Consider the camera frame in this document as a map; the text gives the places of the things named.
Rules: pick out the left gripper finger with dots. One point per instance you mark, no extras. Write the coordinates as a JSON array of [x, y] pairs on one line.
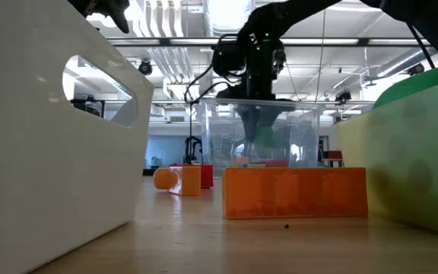
[[116, 9]]

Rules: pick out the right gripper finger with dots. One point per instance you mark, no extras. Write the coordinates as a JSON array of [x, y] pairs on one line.
[[252, 122]]

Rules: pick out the black ceiling light rail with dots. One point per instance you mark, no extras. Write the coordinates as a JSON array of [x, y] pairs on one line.
[[127, 45]]

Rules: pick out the black background monitor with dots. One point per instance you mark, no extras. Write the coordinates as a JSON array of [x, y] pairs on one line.
[[86, 108]]

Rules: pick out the background black robot arm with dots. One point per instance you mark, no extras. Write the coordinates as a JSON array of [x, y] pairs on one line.
[[192, 142]]

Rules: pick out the white plastic bin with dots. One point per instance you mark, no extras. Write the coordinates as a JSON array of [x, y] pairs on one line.
[[51, 190]]

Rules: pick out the clear plastic container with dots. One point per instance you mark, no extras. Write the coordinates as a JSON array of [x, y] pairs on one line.
[[302, 133]]

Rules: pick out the red background chair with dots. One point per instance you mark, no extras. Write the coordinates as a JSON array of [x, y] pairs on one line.
[[335, 155]]

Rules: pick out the silver ventilation duct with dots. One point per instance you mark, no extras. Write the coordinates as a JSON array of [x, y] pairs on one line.
[[226, 15], [401, 64]]

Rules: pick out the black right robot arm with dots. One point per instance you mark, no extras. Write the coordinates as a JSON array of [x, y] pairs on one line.
[[424, 19]]

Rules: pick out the orange wedge toy block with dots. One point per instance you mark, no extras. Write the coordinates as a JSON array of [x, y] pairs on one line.
[[188, 180]]

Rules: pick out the black ceiling spotlight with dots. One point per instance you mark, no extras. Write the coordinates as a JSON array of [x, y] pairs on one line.
[[343, 97], [145, 68], [416, 69], [281, 61]]

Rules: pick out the orange long toy block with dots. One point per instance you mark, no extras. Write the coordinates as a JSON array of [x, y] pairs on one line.
[[295, 194]]

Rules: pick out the yellow translucent plastic bin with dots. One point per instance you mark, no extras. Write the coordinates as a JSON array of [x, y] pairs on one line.
[[413, 171]]

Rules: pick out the small pale yellow toy brick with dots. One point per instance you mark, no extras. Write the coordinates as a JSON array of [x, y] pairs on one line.
[[256, 165]]

